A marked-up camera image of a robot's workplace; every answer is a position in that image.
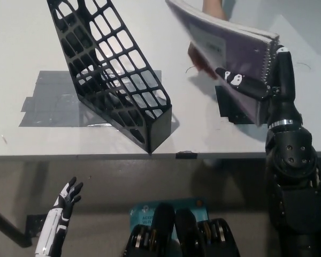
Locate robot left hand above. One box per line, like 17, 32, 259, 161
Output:
34, 176, 84, 256

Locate person hand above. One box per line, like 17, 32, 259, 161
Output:
187, 44, 218, 80

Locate black mesh magazine stand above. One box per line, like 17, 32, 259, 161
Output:
46, 0, 173, 155

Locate purple spiral notebook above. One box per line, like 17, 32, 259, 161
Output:
165, 0, 280, 126

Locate grey tape patch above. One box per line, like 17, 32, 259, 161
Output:
18, 70, 161, 128

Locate black table foot bar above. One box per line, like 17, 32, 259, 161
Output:
0, 203, 33, 247

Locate black floor tape patch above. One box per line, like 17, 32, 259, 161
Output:
25, 214, 51, 238

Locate black tape square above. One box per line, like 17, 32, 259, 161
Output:
215, 85, 270, 126

